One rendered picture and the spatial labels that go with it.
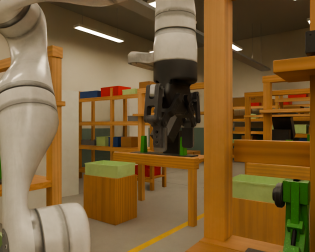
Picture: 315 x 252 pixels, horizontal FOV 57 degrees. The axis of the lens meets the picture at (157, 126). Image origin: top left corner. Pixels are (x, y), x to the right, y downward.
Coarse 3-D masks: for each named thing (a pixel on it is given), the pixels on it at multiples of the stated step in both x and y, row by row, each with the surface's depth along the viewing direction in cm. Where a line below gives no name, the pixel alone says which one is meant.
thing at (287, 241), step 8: (288, 224) 85; (296, 224) 84; (288, 232) 87; (296, 232) 84; (304, 232) 85; (288, 240) 85; (304, 240) 83; (288, 248) 81; (296, 248) 80; (304, 248) 82
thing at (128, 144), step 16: (80, 96) 734; (96, 96) 704; (112, 96) 657; (128, 96) 628; (80, 112) 737; (112, 112) 666; (80, 128) 737; (112, 128) 666; (80, 144) 737; (96, 144) 701; (112, 144) 666; (128, 144) 644; (80, 160) 737; (112, 160) 666; (80, 176) 737; (160, 176) 619
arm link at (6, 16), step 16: (0, 0) 49; (16, 0) 49; (32, 0) 49; (48, 0) 50; (64, 0) 50; (80, 0) 50; (96, 0) 51; (112, 0) 51; (0, 16) 50; (16, 16) 51
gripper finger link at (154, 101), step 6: (150, 84) 45; (156, 84) 44; (156, 90) 44; (162, 90) 44; (156, 96) 44; (150, 102) 44; (156, 102) 43; (144, 108) 45; (150, 108) 45; (156, 108) 43; (144, 114) 44; (150, 114) 45; (156, 114) 43; (144, 120) 44; (156, 120) 43
